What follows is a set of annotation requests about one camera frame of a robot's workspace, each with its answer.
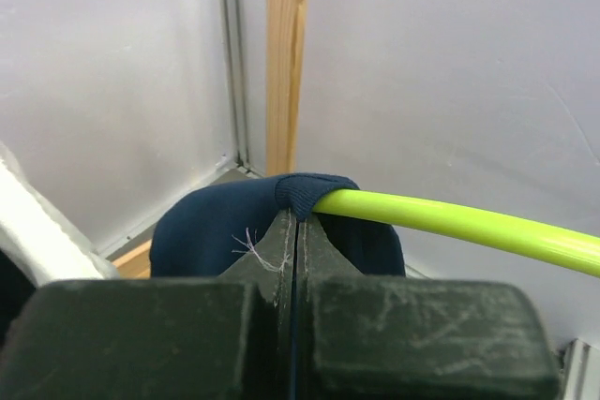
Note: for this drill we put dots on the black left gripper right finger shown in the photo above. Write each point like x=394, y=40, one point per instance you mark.
x=361, y=336

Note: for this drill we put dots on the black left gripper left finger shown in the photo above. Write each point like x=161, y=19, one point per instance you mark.
x=223, y=337

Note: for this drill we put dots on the navy blue t shirt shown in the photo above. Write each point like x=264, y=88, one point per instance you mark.
x=205, y=232

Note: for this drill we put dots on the lime green hanger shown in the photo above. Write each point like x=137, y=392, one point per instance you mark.
x=564, y=248

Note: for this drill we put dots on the wooden clothes rack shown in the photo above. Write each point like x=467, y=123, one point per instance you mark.
x=285, y=22

